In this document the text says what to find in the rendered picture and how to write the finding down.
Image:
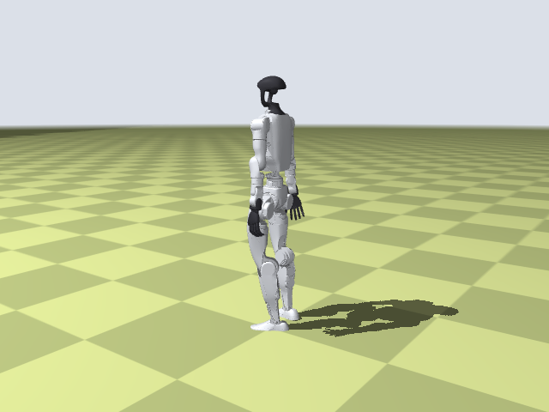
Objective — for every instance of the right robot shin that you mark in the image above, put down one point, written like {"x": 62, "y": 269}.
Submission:
{"x": 286, "y": 274}

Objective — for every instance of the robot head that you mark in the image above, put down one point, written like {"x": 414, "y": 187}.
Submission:
{"x": 271, "y": 84}

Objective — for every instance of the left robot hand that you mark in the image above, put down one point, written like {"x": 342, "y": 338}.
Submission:
{"x": 253, "y": 220}

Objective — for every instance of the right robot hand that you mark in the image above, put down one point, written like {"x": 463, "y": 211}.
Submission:
{"x": 296, "y": 204}

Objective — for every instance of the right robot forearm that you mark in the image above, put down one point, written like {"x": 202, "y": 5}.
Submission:
{"x": 290, "y": 179}

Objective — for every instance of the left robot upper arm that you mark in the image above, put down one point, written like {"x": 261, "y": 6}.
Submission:
{"x": 259, "y": 128}

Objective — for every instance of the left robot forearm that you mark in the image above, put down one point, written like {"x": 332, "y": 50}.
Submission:
{"x": 256, "y": 188}

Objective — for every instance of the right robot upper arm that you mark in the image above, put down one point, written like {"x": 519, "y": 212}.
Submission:
{"x": 293, "y": 123}

